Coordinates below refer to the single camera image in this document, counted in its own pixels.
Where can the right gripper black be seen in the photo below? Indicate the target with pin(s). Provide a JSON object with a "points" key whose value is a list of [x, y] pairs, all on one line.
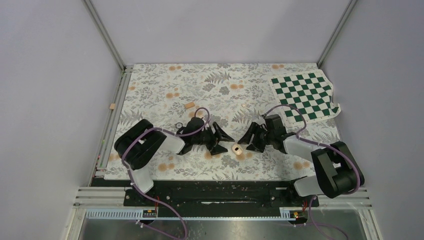
{"points": [[254, 128]]}

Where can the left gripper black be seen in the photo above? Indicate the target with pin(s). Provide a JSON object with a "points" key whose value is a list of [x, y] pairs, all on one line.
{"points": [[219, 135]]}

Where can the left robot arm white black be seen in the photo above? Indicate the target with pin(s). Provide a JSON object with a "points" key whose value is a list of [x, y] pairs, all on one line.
{"points": [[138, 145]]}

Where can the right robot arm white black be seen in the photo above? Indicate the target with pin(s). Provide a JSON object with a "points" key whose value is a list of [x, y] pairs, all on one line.
{"points": [[336, 171]]}

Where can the blue poker chip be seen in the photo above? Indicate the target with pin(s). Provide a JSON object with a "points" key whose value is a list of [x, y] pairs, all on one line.
{"points": [[179, 125]]}

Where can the green white checkered mat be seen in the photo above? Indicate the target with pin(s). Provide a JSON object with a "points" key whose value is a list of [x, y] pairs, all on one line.
{"points": [[306, 95]]}

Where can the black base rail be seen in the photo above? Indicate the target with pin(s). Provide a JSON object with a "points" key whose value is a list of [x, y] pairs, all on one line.
{"points": [[204, 199]]}

